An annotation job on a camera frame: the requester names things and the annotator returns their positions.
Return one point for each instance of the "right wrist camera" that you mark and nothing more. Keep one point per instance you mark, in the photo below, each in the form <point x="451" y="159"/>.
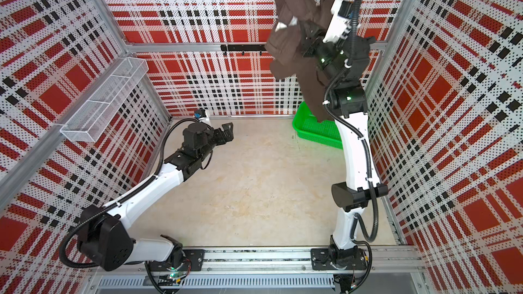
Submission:
<point x="339" y="27"/>

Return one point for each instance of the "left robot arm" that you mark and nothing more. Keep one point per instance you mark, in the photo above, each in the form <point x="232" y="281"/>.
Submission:
<point x="102" y="240"/>

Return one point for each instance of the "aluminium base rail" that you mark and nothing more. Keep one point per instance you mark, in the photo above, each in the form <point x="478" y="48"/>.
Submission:
<point x="297" y="260"/>

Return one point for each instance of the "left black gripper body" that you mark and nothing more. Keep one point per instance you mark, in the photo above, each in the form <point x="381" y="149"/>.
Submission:
<point x="211" y="143"/>

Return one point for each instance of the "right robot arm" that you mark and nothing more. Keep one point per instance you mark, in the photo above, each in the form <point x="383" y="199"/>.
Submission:
<point x="343" y="61"/>

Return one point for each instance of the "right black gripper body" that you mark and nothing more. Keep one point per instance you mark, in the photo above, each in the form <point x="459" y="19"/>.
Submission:
<point x="325" y="54"/>

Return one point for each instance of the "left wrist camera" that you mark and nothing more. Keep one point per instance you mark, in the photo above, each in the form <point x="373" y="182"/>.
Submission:
<point x="202" y="115"/>

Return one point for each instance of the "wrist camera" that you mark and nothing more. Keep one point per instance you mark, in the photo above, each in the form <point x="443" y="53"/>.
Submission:
<point x="202" y="115"/>
<point x="339" y="27"/>

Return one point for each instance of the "white wire mesh shelf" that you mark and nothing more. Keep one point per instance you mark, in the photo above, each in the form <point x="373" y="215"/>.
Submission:
<point x="92" y="118"/>

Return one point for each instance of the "black hook rail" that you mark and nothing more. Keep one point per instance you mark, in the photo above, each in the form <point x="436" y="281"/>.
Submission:
<point x="242" y="48"/>

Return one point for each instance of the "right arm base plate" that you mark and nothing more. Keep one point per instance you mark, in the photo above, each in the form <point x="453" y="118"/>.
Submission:
<point x="318" y="258"/>

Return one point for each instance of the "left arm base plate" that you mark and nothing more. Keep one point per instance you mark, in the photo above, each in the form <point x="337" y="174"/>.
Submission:
<point x="192" y="259"/>

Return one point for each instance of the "green plastic basket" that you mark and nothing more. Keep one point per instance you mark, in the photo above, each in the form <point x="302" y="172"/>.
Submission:
<point x="306" y="126"/>

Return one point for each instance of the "brown trousers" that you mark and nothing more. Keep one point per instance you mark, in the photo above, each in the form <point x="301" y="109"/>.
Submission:
<point x="284" y="44"/>

